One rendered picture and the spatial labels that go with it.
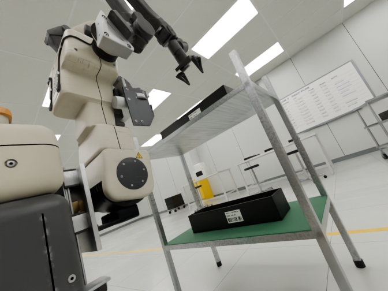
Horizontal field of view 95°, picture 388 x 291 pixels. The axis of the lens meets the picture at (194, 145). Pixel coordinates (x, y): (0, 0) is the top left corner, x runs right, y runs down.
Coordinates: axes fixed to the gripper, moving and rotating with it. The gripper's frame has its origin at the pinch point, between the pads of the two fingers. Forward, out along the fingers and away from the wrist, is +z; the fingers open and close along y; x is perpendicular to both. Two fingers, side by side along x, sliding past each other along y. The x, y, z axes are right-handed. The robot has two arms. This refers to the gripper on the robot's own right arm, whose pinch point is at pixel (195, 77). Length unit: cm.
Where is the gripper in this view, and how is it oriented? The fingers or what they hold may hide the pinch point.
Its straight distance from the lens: 95.3
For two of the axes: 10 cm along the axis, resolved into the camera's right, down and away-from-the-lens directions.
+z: 5.9, 8.0, 1.5
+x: -4.2, 4.6, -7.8
